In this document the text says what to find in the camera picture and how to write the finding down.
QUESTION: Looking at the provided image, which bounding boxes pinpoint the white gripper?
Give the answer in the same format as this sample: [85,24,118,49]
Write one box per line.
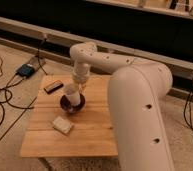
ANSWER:
[63,83,81,106]

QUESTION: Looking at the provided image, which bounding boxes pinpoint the dark ceramic cup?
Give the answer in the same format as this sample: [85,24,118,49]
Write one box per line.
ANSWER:
[60,94,86,114]

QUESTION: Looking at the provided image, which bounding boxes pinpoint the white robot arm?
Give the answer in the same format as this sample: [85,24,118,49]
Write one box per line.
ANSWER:
[70,42,175,171]

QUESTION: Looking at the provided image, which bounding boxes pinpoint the black rectangular remote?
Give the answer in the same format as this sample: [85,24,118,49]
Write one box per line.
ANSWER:
[44,80,64,94]

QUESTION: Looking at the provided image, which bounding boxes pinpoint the white sponge block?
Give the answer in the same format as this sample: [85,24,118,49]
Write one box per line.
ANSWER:
[52,116,73,135]

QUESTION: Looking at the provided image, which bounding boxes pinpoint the wooden table board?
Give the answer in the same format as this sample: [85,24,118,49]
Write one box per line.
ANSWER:
[20,75,117,157]

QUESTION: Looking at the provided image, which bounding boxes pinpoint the black power adapter box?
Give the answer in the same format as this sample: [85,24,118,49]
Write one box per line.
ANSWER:
[16,64,35,78]

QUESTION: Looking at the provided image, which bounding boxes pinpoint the black cable right side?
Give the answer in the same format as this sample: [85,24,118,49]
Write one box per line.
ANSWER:
[183,79,193,168]

